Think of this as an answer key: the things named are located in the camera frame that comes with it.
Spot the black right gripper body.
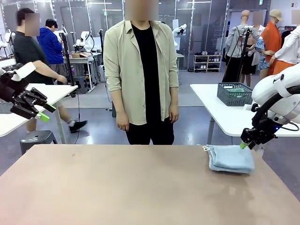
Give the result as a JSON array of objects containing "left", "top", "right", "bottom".
[{"left": 240, "top": 127, "right": 278, "bottom": 146}]

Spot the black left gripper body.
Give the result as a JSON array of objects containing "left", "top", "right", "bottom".
[{"left": 0, "top": 71, "right": 28, "bottom": 111}]

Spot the light blue towel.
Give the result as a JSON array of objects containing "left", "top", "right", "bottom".
[
  {"left": 203, "top": 146, "right": 253, "bottom": 175},
  {"left": 202, "top": 144, "right": 255, "bottom": 174}
]

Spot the person's right forearm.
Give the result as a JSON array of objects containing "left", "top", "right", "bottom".
[{"left": 109, "top": 89, "right": 126, "bottom": 113}]

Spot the person's left forearm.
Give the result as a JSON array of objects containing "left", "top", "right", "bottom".
[{"left": 169, "top": 86, "right": 180, "bottom": 107}]

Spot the person's left hand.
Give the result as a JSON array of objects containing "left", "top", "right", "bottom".
[{"left": 168, "top": 104, "right": 180, "bottom": 124}]

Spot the person's right hand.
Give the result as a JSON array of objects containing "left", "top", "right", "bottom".
[{"left": 116, "top": 110, "right": 130, "bottom": 131}]

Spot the white rectangular table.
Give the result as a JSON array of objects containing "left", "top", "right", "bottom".
[
  {"left": 0, "top": 83, "right": 79, "bottom": 144},
  {"left": 189, "top": 83, "right": 300, "bottom": 150}
]

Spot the grey metal round stool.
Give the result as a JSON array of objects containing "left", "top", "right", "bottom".
[{"left": 20, "top": 130, "right": 58, "bottom": 156}]

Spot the person in dark tee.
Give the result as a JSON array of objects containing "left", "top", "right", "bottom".
[{"left": 13, "top": 7, "right": 89, "bottom": 135}]

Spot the light grey plastic stool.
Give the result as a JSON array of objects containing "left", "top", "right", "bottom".
[{"left": 74, "top": 75, "right": 87, "bottom": 94}]

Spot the person in blue hoodie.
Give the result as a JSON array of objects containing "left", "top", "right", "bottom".
[{"left": 37, "top": 18, "right": 69, "bottom": 78}]

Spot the brown cardboard box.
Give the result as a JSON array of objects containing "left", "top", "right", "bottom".
[{"left": 71, "top": 52, "right": 92, "bottom": 59}]

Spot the mannequin in blue floral clothes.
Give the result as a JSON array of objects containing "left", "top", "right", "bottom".
[{"left": 252, "top": 11, "right": 275, "bottom": 82}]

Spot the white shoe rack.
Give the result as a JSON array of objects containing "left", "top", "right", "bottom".
[{"left": 194, "top": 54, "right": 222, "bottom": 73}]

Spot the person in beige shirt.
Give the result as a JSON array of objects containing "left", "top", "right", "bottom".
[{"left": 103, "top": 0, "right": 180, "bottom": 145}]

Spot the mannequin in orange trousers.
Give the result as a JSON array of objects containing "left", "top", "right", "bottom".
[{"left": 268, "top": 10, "right": 300, "bottom": 76}]

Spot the mannequin in grey shirt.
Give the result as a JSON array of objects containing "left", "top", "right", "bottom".
[{"left": 222, "top": 9, "right": 261, "bottom": 84}]

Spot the mannequin in orange jacket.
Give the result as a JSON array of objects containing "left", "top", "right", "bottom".
[{"left": 259, "top": 9, "right": 283, "bottom": 77}]

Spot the black right arm cable sleeve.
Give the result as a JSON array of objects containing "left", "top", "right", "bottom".
[{"left": 251, "top": 84, "right": 300, "bottom": 129}]

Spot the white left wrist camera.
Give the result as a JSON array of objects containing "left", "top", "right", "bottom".
[{"left": 11, "top": 62, "right": 38, "bottom": 82}]

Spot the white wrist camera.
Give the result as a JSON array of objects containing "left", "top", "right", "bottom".
[
  {"left": 243, "top": 104, "right": 260, "bottom": 112},
  {"left": 11, "top": 62, "right": 38, "bottom": 82}
]

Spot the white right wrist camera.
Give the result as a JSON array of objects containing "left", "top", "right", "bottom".
[{"left": 243, "top": 104, "right": 260, "bottom": 112}]

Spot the black camera stand pole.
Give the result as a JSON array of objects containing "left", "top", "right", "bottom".
[
  {"left": 57, "top": 29, "right": 76, "bottom": 87},
  {"left": 98, "top": 29, "right": 105, "bottom": 68}
]

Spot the grey frame work desk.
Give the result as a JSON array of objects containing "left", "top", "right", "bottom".
[{"left": 69, "top": 52, "right": 104, "bottom": 91}]

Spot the black camera tripod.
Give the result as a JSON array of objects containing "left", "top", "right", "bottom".
[{"left": 235, "top": 25, "right": 254, "bottom": 85}]

